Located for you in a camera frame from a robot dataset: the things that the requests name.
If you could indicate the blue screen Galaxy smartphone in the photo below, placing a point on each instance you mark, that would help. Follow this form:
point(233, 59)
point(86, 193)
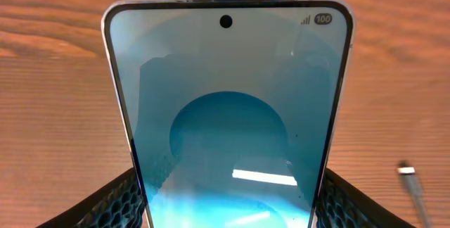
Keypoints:
point(229, 106)

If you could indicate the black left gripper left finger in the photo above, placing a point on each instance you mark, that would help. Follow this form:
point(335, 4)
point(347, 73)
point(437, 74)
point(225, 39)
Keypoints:
point(118, 204)

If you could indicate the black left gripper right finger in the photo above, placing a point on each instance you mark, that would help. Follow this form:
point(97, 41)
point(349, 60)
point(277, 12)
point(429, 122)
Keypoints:
point(342, 205)

